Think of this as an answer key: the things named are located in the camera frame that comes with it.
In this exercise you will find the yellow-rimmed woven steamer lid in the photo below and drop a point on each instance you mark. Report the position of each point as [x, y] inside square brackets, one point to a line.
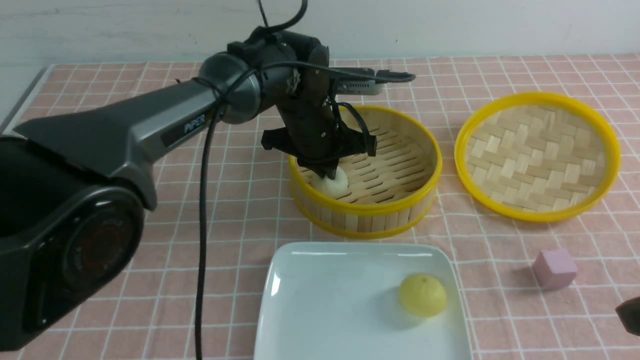
[539, 157]

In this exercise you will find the white square plate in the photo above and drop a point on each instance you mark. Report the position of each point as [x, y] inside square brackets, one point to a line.
[339, 301]

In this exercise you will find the yellow steamed bun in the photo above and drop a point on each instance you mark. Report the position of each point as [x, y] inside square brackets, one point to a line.
[422, 295]

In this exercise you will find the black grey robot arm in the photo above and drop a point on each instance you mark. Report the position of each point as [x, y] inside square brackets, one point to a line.
[75, 187]

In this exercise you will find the dark object at edge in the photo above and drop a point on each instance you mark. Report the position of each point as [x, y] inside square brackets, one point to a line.
[628, 313]

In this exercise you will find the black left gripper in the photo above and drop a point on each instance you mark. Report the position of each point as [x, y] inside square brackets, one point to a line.
[318, 130]

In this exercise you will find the yellow-rimmed bamboo steamer basket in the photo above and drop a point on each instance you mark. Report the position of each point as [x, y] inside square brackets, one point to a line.
[387, 194]

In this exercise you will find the pink cube block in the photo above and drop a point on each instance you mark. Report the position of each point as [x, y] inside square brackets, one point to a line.
[555, 269]

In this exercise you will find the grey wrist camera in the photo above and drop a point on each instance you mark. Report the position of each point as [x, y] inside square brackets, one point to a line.
[349, 85]

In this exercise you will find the pale white steamed bun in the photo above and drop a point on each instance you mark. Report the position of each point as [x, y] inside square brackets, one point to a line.
[334, 188]

